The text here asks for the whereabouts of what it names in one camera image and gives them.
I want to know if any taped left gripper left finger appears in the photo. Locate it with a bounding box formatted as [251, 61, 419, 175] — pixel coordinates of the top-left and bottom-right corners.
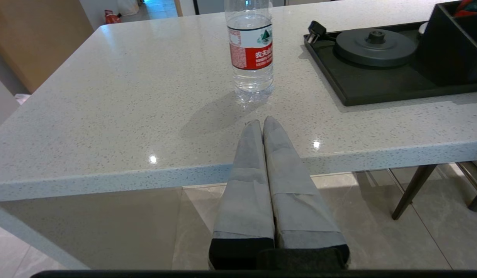
[209, 120, 275, 270]

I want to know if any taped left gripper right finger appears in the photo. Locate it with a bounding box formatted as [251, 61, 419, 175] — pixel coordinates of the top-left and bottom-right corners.
[258, 116, 350, 270]

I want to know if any clear water bottle green logo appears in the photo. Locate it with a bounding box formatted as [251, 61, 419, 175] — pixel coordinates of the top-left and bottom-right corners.
[224, 0, 274, 104]

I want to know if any black round kettle base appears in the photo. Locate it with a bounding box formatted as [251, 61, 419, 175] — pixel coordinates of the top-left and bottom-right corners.
[335, 28, 416, 68]

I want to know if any dark table leg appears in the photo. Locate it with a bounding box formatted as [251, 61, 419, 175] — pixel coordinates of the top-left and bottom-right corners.
[392, 164, 440, 220]

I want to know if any black rectangular serving tray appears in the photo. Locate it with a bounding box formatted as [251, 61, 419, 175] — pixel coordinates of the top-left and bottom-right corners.
[303, 21, 477, 107]

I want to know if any black power plug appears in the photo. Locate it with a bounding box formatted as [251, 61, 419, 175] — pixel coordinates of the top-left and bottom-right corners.
[306, 20, 336, 44]

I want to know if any silver refrigerator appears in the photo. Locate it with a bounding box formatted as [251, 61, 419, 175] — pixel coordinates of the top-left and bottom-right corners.
[194, 0, 226, 15]

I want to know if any black compartment organizer box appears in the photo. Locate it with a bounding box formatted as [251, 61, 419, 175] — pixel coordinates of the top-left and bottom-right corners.
[418, 0, 477, 86]

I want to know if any white plastic bag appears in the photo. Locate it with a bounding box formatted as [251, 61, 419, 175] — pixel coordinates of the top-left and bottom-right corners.
[117, 0, 141, 16]

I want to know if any red bag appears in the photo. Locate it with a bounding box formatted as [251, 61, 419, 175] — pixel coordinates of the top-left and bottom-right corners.
[104, 8, 122, 24]

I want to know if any dark green red sachet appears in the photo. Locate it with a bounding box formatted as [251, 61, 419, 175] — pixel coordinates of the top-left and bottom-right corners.
[455, 0, 477, 17]

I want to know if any wooden door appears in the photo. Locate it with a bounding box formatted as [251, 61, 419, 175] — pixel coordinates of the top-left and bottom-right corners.
[0, 0, 94, 93]

